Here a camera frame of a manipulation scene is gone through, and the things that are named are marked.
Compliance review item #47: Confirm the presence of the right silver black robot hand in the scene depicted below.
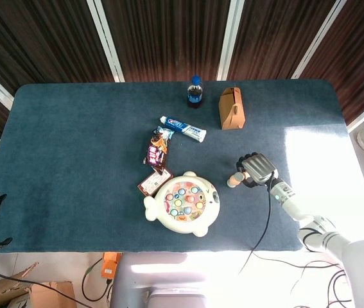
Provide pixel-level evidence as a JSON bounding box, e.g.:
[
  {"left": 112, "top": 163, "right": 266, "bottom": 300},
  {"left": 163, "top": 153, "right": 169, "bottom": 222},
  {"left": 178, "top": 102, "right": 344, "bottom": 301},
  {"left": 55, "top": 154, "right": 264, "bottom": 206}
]
[{"left": 235, "top": 152, "right": 281, "bottom": 190}]

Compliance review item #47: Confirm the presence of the small wooden toy mallet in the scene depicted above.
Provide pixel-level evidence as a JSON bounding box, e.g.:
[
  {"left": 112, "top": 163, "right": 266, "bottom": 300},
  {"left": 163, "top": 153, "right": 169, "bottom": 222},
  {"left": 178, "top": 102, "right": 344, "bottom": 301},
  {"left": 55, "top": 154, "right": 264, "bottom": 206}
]
[{"left": 226, "top": 171, "right": 250, "bottom": 189}]

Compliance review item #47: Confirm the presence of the white whack-a-mole toy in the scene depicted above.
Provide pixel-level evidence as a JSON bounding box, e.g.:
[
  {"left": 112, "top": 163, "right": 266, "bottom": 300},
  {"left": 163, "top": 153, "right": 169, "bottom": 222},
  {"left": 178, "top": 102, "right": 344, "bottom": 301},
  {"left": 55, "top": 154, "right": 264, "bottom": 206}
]
[{"left": 143, "top": 171, "right": 221, "bottom": 237}]

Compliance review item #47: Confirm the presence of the brown paper carton box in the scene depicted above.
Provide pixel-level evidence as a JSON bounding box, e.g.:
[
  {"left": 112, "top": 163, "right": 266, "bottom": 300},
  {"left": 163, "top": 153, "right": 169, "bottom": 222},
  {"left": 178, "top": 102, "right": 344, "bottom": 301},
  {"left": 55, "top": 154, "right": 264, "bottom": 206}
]
[{"left": 218, "top": 86, "right": 246, "bottom": 130}]

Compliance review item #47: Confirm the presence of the blue white toothpaste tube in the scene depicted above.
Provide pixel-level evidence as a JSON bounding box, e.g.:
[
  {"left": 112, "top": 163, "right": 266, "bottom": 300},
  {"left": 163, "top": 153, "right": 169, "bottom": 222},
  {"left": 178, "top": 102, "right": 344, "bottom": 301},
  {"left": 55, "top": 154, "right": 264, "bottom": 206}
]
[{"left": 159, "top": 115, "right": 207, "bottom": 142}]

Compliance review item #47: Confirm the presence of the cola bottle blue cap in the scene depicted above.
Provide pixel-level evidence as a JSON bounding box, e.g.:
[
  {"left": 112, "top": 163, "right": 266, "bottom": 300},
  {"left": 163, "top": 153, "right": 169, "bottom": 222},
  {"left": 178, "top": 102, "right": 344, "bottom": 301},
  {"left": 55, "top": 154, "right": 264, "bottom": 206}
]
[{"left": 186, "top": 75, "right": 204, "bottom": 109}]

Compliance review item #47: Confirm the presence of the brown cardboard box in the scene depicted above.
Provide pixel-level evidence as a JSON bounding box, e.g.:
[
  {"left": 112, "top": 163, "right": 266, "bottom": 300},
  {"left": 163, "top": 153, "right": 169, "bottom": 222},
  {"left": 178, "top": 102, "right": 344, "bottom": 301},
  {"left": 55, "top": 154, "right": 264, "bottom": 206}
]
[{"left": 0, "top": 262, "right": 76, "bottom": 308}]

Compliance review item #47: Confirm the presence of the dark purple snack packet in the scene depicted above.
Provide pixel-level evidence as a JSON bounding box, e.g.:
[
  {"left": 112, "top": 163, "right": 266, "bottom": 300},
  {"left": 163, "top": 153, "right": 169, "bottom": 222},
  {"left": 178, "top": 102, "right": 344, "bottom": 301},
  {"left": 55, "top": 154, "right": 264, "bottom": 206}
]
[{"left": 143, "top": 126, "right": 173, "bottom": 175}]

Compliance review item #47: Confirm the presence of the blue table cloth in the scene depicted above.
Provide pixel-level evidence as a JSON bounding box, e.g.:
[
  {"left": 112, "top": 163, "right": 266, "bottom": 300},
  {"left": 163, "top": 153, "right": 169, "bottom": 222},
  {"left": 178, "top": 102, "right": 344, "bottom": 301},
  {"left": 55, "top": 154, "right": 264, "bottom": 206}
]
[{"left": 0, "top": 79, "right": 351, "bottom": 254}]

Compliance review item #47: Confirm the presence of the flat pink brown box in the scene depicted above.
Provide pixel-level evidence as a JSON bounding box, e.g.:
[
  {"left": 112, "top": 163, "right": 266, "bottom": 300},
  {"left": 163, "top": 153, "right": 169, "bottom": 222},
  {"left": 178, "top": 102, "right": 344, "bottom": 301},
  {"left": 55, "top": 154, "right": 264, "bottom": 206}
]
[{"left": 136, "top": 167, "right": 174, "bottom": 196}]

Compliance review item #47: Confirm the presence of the orange device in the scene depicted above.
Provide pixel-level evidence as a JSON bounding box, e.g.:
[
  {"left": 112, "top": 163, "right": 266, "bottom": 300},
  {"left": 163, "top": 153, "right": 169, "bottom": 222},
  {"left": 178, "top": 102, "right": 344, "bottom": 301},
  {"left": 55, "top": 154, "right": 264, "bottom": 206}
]
[{"left": 100, "top": 252, "right": 123, "bottom": 280}]

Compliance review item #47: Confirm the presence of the white robot torso base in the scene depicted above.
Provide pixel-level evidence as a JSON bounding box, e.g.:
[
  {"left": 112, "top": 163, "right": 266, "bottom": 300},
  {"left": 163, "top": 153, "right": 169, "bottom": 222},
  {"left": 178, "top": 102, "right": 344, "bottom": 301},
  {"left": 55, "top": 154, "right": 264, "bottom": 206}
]
[{"left": 109, "top": 250, "right": 208, "bottom": 308}]

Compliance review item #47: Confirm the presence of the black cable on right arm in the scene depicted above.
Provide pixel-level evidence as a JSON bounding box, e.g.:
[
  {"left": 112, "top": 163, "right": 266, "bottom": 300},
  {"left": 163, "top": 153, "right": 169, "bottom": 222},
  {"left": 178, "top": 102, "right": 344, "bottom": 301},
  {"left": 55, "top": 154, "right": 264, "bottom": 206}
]
[{"left": 238, "top": 175, "right": 274, "bottom": 275}]

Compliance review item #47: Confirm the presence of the black floor cable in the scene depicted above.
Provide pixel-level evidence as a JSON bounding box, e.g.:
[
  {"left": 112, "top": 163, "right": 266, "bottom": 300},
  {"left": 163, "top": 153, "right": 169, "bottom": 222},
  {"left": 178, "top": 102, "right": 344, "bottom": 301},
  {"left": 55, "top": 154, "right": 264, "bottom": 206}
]
[
  {"left": 290, "top": 255, "right": 358, "bottom": 308},
  {"left": 0, "top": 259, "right": 85, "bottom": 305}
]

